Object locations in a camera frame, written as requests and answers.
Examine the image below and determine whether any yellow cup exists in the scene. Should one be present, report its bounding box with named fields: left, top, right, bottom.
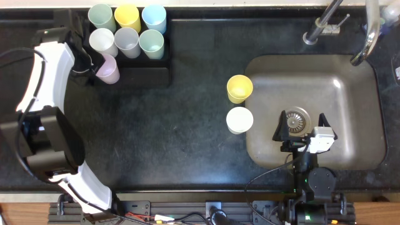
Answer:
left=226, top=74, right=254, bottom=104
left=114, top=4, right=142, bottom=34

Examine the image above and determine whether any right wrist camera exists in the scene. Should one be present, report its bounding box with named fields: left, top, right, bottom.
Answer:
left=301, top=126, right=336, bottom=154

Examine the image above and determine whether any green cup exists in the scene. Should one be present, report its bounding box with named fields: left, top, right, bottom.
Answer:
left=138, top=29, right=165, bottom=60
left=87, top=3, right=117, bottom=33

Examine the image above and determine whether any mounting rail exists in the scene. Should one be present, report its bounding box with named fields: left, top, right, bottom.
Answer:
left=46, top=199, right=357, bottom=225

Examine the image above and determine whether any white cup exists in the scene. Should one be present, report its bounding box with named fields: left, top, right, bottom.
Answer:
left=226, top=106, right=254, bottom=135
left=89, top=27, right=119, bottom=58

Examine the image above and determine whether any grey cup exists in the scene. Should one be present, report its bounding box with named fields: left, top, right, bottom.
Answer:
left=114, top=27, right=141, bottom=59

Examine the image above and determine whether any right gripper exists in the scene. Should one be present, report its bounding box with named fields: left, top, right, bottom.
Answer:
left=272, top=109, right=339, bottom=154

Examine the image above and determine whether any black tray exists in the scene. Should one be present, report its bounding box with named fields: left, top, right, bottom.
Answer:
left=81, top=6, right=172, bottom=89

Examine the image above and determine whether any pink cup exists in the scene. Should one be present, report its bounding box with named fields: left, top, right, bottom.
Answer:
left=95, top=53, right=121, bottom=85

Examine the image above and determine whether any steel tap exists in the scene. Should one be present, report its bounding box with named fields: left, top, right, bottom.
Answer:
left=301, top=0, right=383, bottom=67

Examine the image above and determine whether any blue cup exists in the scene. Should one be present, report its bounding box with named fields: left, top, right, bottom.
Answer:
left=141, top=4, right=168, bottom=34

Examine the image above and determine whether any steel sink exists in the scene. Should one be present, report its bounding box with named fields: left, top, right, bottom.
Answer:
left=244, top=54, right=388, bottom=171

